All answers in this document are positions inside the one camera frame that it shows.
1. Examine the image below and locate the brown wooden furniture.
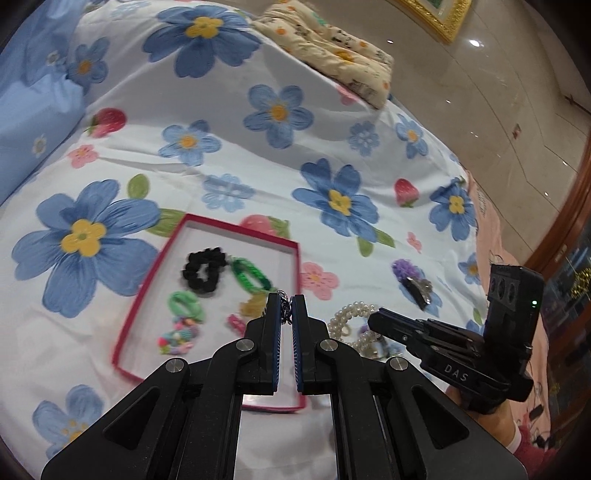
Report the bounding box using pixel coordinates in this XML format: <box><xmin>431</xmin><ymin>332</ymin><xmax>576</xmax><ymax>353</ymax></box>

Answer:
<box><xmin>526</xmin><ymin>134</ymin><xmax>591</xmax><ymax>287</ymax></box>

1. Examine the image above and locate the purple scrunchie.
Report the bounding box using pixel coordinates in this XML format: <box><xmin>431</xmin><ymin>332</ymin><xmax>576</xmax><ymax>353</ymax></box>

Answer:
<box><xmin>392</xmin><ymin>259</ymin><xmax>423</xmax><ymax>282</ymax></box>

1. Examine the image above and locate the black scrunchie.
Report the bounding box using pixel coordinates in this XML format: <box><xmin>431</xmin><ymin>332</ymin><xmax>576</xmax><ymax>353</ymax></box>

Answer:
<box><xmin>182</xmin><ymin>248</ymin><xmax>228</xmax><ymax>296</ymax></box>

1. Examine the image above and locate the green chain bracelet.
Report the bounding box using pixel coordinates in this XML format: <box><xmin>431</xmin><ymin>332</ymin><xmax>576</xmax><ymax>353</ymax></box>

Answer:
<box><xmin>229</xmin><ymin>258</ymin><xmax>271</xmax><ymax>294</ymax></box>

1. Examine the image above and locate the blue pillow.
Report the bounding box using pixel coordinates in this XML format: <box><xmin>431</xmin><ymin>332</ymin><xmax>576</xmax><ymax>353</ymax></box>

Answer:
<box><xmin>0</xmin><ymin>0</ymin><xmax>88</xmax><ymax>206</ymax></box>

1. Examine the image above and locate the dark claw clip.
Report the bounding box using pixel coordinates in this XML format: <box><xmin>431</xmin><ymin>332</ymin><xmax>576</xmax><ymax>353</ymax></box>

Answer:
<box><xmin>402</xmin><ymin>276</ymin><xmax>435</xmax><ymax>311</ymax></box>

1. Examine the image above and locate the white pearl bracelet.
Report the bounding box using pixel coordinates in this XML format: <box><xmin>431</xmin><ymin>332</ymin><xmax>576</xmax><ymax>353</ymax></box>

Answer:
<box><xmin>329</xmin><ymin>301</ymin><xmax>384</xmax><ymax>356</ymax></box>

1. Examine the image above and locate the person's right hand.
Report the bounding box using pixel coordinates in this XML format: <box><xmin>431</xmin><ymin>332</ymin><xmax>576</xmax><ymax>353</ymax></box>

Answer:
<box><xmin>445</xmin><ymin>385</ymin><xmax>515</xmax><ymax>450</ymax></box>

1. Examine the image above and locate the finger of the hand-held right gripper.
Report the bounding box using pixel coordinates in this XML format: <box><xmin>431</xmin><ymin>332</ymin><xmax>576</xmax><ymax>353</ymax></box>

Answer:
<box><xmin>379</xmin><ymin>308</ymin><xmax>483</xmax><ymax>347</ymax></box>
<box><xmin>368</xmin><ymin>311</ymin><xmax>430</xmax><ymax>358</ymax></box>

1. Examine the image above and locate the red shallow box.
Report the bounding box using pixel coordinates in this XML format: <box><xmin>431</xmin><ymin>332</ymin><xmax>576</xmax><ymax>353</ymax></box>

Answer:
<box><xmin>112</xmin><ymin>213</ymin><xmax>308</xmax><ymax>414</ymax></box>

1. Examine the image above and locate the yellow claw clip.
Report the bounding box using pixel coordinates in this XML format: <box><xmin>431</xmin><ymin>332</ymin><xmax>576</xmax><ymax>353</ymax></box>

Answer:
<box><xmin>239</xmin><ymin>293</ymin><xmax>267</xmax><ymax>319</ymax></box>

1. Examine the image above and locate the cream printed pillow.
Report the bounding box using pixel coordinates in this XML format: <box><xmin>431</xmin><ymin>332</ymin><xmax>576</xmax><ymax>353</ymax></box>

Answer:
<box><xmin>253</xmin><ymin>0</ymin><xmax>395</xmax><ymax>110</ymax></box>

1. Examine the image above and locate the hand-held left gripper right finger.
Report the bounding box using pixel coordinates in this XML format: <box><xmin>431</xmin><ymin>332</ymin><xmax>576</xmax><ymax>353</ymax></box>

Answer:
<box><xmin>290</xmin><ymin>293</ymin><xmax>529</xmax><ymax>480</ymax></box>

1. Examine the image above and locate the gold picture frame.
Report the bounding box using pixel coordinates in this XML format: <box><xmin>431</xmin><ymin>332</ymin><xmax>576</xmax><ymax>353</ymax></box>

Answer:
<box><xmin>392</xmin><ymin>0</ymin><xmax>472</xmax><ymax>44</ymax></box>

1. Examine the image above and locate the colourful bead bracelet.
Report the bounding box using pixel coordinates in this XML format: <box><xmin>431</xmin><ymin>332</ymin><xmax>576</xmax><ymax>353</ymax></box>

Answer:
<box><xmin>157</xmin><ymin>316</ymin><xmax>204</xmax><ymax>356</ymax></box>

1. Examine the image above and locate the green hair tie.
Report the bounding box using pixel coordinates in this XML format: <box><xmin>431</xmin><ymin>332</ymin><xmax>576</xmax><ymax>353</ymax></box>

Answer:
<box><xmin>167</xmin><ymin>291</ymin><xmax>206</xmax><ymax>324</ymax></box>

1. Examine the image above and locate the pink printed blanket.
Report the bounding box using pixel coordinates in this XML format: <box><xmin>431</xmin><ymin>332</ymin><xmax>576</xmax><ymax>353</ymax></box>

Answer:
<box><xmin>464</xmin><ymin>171</ymin><xmax>555</xmax><ymax>462</ymax></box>

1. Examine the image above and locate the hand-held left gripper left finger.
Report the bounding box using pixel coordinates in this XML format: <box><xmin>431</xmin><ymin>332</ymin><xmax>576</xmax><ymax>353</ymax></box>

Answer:
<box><xmin>41</xmin><ymin>292</ymin><xmax>283</xmax><ymax>480</ymax></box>

